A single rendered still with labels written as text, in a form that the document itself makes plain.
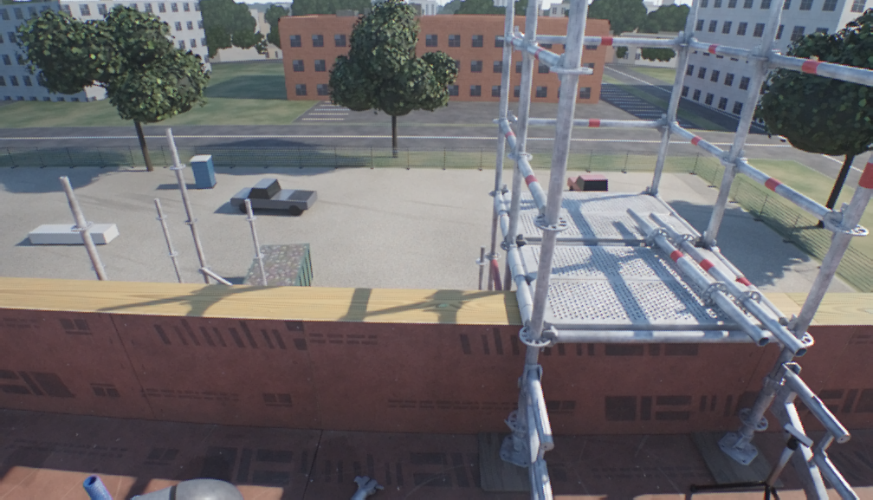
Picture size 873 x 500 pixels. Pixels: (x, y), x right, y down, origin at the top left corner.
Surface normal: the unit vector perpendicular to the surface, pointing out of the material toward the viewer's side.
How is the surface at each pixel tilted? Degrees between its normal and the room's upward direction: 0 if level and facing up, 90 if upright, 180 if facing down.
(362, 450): 0
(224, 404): 90
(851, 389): 90
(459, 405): 90
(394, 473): 0
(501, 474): 0
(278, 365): 90
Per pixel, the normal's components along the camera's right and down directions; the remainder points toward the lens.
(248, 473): 0.00, -0.89
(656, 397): -0.02, 0.45
